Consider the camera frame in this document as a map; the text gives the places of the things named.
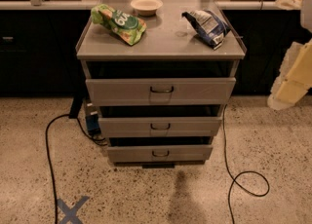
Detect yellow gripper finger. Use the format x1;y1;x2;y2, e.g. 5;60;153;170
267;41;312;110

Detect grey drawer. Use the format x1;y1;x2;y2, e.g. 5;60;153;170
107;145;213;163
86;78;236;106
98;117;221;137

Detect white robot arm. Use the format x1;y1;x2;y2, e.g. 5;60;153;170
267;0;312;110

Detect grey top drawer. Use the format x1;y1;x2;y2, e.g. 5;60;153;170
86;78;236;106

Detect grey bottom drawer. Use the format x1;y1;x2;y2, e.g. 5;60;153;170
107;145;213;163

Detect grey drawer cabinet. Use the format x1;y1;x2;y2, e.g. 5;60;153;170
77;0;246;167

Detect blue chip bag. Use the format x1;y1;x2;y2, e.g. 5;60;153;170
181;10;230;50

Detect white paper bowl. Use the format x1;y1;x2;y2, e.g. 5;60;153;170
131;0;163;17

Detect green chip bag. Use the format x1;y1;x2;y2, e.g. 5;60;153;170
91;4;147;46

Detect blue power box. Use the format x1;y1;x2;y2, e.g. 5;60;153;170
84;101;100;135

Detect dark counter cabinets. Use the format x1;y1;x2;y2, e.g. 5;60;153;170
0;10;311;97

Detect blue tape cross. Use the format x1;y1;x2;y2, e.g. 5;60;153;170
58;196;89;224

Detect black cable right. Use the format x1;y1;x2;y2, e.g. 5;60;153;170
221;104;271;224

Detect black cable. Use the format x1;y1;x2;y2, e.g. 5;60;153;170
221;104;271;224
44;113;108;224

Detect black cable left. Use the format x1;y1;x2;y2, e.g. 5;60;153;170
44;113;108;224

